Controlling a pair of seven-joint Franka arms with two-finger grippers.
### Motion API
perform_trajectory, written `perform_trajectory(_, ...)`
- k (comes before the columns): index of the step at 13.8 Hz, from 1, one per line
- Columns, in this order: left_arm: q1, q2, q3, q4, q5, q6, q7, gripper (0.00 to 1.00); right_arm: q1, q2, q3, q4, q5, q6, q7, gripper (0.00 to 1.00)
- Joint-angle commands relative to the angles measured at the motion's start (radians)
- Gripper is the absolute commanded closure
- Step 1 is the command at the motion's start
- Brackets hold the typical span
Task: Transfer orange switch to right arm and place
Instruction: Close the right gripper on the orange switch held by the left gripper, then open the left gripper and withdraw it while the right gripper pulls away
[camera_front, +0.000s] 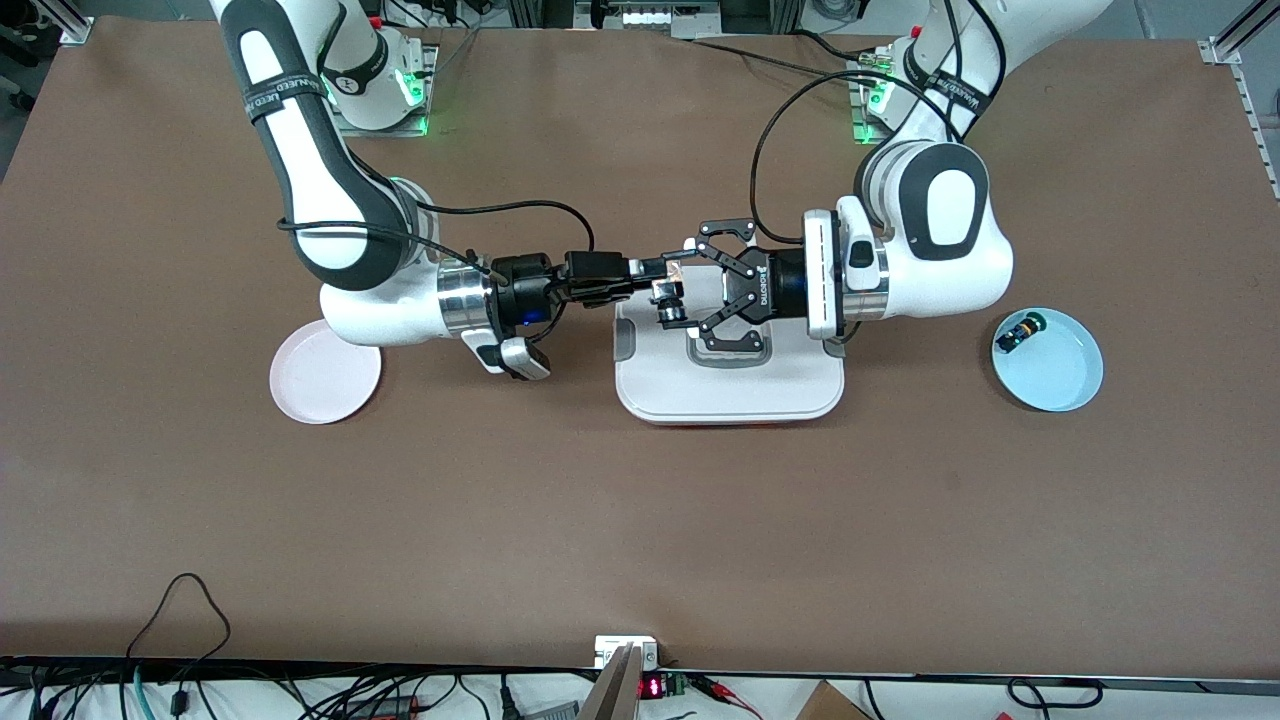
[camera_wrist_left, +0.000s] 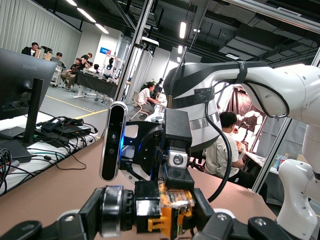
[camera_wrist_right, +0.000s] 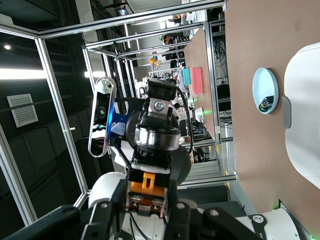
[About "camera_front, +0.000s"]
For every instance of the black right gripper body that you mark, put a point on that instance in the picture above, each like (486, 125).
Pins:
(524, 288)

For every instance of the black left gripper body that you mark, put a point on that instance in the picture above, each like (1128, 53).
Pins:
(781, 285)

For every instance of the orange push button switch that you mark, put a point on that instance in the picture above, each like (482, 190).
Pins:
(673, 314)

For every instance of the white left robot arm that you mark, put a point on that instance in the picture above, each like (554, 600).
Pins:
(940, 270)

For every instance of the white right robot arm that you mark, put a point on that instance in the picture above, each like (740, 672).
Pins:
(310, 160)

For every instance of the pink round plate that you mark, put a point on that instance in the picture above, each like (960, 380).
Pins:
(320, 385)

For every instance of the white power strip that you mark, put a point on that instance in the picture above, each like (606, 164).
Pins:
(665, 17)

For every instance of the light blue round plate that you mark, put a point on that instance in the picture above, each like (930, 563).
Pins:
(1050, 375)

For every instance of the red digit display board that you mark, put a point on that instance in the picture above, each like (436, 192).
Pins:
(655, 687)

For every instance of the brown cardboard piece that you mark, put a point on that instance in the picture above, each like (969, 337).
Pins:
(830, 705)

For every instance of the short aluminium profile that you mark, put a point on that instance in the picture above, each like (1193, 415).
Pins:
(70, 22)

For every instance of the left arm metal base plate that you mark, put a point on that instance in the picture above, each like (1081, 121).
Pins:
(860, 120)

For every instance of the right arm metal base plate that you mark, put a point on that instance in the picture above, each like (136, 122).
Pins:
(400, 128)

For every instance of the green push button switch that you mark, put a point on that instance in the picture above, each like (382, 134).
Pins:
(1022, 332)

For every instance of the white mount bracket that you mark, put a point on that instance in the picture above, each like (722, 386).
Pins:
(605, 650)

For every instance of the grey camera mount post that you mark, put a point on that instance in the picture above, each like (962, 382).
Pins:
(618, 690)

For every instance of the aluminium frame profile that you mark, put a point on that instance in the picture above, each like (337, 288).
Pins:
(1240, 90)

